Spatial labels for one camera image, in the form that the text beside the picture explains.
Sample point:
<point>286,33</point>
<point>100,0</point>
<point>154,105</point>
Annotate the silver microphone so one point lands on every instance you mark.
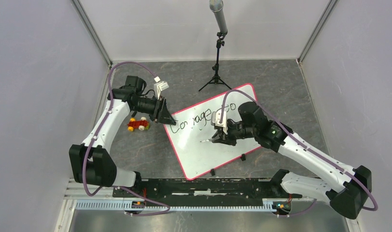
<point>217,7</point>

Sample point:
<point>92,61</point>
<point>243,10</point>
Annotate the red yellow toy car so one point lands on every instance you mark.
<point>141,124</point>

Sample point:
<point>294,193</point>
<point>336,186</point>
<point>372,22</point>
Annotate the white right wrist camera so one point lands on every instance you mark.
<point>219,121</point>

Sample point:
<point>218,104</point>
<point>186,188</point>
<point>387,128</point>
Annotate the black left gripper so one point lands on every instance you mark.
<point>160,113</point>

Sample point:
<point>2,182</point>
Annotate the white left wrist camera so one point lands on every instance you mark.
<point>159,86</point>

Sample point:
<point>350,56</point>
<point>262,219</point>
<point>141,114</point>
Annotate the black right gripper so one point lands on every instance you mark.
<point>219,136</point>

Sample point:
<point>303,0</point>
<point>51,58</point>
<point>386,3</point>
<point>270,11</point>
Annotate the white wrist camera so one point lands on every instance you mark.
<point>219,121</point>
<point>159,86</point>

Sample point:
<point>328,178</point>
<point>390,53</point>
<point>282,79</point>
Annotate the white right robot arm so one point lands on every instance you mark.
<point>345,188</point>

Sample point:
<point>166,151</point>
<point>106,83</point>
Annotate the white toothed cable rail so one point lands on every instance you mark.
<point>136,204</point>

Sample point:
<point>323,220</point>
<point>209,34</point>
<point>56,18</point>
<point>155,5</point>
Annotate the black tripod stand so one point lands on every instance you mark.
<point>216,79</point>

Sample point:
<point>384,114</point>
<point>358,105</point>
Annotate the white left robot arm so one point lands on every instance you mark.
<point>91,162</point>

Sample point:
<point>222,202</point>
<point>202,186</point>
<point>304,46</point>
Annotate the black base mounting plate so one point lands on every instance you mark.
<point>218,192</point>

